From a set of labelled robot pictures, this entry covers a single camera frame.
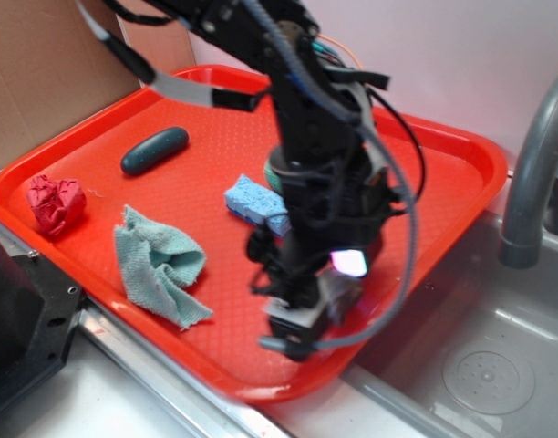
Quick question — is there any green golf ball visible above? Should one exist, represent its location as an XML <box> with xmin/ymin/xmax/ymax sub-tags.
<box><xmin>263</xmin><ymin>159</ymin><xmax>283</xmax><ymax>195</ymax></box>

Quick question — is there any blue sponge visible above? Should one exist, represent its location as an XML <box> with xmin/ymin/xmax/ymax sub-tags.
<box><xmin>224</xmin><ymin>174</ymin><xmax>291</xmax><ymax>237</ymax></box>

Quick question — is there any grey plastic sink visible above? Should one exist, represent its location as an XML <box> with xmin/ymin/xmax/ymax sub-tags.
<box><xmin>340</xmin><ymin>210</ymin><xmax>558</xmax><ymax>438</ymax></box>

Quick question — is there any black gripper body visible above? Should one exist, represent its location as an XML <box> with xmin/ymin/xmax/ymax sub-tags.
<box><xmin>246</xmin><ymin>150</ymin><xmax>399</xmax><ymax>327</ymax></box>

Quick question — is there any red plastic tray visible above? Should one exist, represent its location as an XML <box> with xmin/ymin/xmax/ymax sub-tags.
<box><xmin>0</xmin><ymin>89</ymin><xmax>507</xmax><ymax>404</ymax></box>

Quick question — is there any light teal cloth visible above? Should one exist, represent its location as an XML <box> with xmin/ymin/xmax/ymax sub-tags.
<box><xmin>114</xmin><ymin>205</ymin><xmax>213</xmax><ymax>329</ymax></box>

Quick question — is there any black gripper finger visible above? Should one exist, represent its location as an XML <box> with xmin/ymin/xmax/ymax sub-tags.
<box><xmin>259</xmin><ymin>317</ymin><xmax>327</xmax><ymax>362</ymax></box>

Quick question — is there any brown rock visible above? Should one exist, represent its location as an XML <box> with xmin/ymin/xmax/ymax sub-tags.
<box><xmin>327</xmin><ymin>276</ymin><xmax>363</xmax><ymax>327</ymax></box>

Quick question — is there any brown cardboard panel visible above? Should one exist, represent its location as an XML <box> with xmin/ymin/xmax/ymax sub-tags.
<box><xmin>0</xmin><ymin>1</ymin><xmax>140</xmax><ymax>170</ymax></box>

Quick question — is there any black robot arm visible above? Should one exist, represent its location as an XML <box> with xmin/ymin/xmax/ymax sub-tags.
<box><xmin>109</xmin><ymin>1</ymin><xmax>416</xmax><ymax>361</ymax></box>

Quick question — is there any grey faucet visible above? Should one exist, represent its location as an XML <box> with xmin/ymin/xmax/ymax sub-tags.
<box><xmin>499</xmin><ymin>78</ymin><xmax>558</xmax><ymax>269</ymax></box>

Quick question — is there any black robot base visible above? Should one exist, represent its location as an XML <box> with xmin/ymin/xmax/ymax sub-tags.
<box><xmin>0</xmin><ymin>242</ymin><xmax>83</xmax><ymax>413</ymax></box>

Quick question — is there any grey cable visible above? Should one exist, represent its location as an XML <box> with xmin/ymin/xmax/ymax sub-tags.
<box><xmin>242</xmin><ymin>0</ymin><xmax>420</xmax><ymax>351</ymax></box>

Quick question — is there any crumpled red paper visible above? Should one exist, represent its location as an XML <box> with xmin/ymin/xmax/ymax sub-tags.
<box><xmin>26</xmin><ymin>174</ymin><xmax>87</xmax><ymax>236</ymax></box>

